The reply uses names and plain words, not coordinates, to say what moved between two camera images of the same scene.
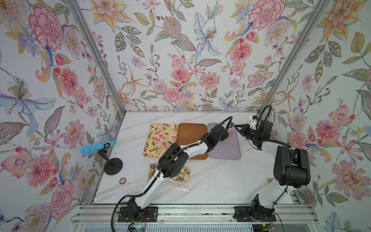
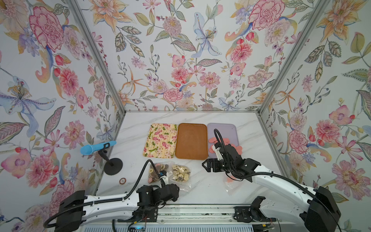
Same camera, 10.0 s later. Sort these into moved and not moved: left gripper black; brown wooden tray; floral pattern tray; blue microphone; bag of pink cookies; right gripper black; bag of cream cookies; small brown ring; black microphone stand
Moved: right gripper black; left gripper black; bag of pink cookies
Not moved: brown wooden tray; blue microphone; black microphone stand; floral pattern tray; small brown ring; bag of cream cookies
